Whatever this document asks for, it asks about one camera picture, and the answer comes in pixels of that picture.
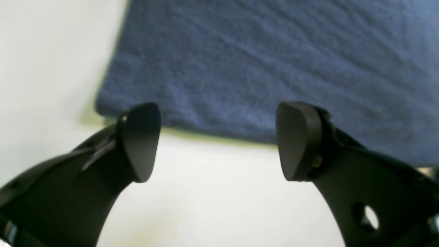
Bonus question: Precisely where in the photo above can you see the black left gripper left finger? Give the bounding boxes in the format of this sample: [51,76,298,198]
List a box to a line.
[0,103,161,247]

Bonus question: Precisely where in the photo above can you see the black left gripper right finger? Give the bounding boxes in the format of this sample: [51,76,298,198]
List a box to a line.
[276,101,439,247]

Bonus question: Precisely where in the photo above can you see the dark blue T-shirt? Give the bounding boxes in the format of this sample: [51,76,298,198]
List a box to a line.
[96,0,438,166]

